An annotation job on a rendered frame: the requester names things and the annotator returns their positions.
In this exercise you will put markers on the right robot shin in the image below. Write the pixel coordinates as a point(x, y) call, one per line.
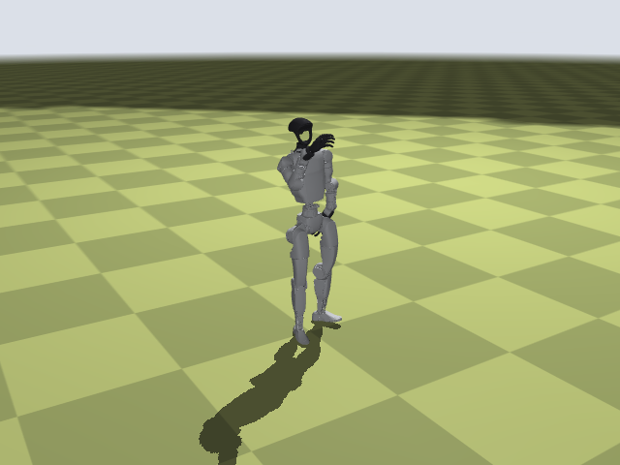
point(299, 304)

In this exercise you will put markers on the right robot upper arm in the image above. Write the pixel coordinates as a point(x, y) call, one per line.
point(285, 167)

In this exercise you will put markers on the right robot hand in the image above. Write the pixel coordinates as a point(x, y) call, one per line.
point(320, 142)

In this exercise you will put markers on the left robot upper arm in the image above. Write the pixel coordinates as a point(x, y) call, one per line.
point(330, 183)

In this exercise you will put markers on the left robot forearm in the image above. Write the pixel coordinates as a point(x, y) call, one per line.
point(330, 201)

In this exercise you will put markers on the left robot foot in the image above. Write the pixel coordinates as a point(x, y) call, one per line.
point(325, 317)

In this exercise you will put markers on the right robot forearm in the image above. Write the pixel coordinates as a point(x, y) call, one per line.
point(300, 168)

